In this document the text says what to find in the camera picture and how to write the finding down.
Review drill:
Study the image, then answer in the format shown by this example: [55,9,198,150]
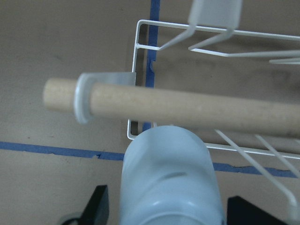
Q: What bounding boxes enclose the light blue plastic cup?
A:
[120,126,226,225]

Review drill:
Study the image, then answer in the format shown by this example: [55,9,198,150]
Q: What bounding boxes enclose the white wire cup rack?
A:
[43,0,300,211]

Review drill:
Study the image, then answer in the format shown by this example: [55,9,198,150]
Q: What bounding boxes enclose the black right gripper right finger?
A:
[227,196,287,225]

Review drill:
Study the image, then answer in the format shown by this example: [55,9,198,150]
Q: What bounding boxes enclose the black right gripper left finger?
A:
[61,185,110,225]

